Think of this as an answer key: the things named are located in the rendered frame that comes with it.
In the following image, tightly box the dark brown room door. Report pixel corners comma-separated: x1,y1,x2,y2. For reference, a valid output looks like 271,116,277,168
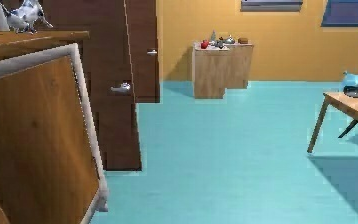
41,0,143,172
125,0,161,104

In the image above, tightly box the light blue vase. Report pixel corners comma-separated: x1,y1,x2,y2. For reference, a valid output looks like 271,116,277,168
341,70,358,88

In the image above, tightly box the white grey bird statue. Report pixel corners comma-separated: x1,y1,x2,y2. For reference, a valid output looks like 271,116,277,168
0,0,54,34

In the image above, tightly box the light wooden table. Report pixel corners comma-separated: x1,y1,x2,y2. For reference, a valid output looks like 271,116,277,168
306,91,358,154

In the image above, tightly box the brown wooden cupboard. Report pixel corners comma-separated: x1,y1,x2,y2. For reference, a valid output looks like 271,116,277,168
0,30,110,224

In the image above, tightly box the grey framed wall picture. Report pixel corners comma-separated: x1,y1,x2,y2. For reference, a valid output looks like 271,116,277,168
240,0,304,13

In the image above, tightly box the blue window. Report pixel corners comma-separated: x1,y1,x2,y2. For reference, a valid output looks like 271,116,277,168
321,0,358,28

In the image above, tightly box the black frying pan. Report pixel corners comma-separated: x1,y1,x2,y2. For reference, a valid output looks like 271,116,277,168
343,85,358,99

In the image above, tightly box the light wooden counter cabinet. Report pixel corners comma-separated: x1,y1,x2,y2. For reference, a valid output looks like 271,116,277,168
191,41,255,100

